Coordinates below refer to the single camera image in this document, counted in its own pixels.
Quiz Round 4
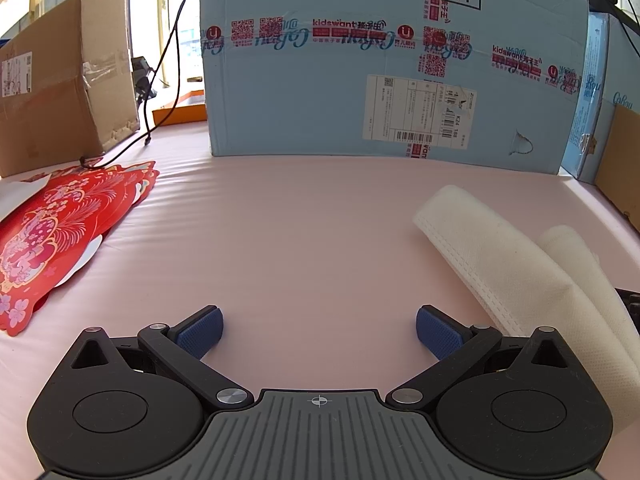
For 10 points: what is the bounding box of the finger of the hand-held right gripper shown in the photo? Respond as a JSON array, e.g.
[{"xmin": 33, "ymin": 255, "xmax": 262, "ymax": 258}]
[{"xmin": 614, "ymin": 287, "xmax": 640, "ymax": 333}]

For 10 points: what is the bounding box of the orange flat box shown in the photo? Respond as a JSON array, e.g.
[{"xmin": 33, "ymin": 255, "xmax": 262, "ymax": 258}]
[{"xmin": 152, "ymin": 91, "xmax": 207, "ymax": 126}]

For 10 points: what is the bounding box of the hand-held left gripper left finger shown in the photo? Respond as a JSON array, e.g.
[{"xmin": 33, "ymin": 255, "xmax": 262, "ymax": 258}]
[{"xmin": 70, "ymin": 304, "xmax": 254, "ymax": 408}]

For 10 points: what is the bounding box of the open brown cardboard box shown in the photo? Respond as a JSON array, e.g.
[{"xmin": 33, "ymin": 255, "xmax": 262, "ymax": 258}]
[{"xmin": 595, "ymin": 105, "xmax": 640, "ymax": 236}]

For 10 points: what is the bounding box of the black power adapter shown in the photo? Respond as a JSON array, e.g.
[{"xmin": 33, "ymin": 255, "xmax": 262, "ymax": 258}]
[{"xmin": 131, "ymin": 56, "xmax": 158, "ymax": 103}]

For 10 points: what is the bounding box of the taped brown cardboard box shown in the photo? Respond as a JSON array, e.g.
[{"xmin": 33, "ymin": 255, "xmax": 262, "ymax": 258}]
[{"xmin": 0, "ymin": 0, "xmax": 141, "ymax": 178}]

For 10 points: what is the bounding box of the white cloth towel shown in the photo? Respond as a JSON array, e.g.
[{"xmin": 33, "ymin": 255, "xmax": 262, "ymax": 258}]
[{"xmin": 412, "ymin": 184, "xmax": 640, "ymax": 436}]

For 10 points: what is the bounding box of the black cable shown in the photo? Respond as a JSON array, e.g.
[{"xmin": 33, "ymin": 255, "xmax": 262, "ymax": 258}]
[{"xmin": 79, "ymin": 0, "xmax": 201, "ymax": 170}]

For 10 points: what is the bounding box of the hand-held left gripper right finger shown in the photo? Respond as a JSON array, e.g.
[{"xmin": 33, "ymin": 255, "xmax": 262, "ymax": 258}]
[{"xmin": 387, "ymin": 304, "xmax": 574, "ymax": 406}]

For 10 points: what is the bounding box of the red paper-cut decoration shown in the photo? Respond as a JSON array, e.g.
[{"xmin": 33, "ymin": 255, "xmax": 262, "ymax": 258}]
[{"xmin": 0, "ymin": 160, "xmax": 161, "ymax": 337}]

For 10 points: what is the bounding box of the large blue cardboard box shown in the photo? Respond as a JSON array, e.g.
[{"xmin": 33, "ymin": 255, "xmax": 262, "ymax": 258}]
[{"xmin": 199, "ymin": 0, "xmax": 591, "ymax": 177}]

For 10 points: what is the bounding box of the narrow blue cardboard box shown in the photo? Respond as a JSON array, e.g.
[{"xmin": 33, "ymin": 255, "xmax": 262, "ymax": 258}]
[{"xmin": 560, "ymin": 12, "xmax": 640, "ymax": 186}]

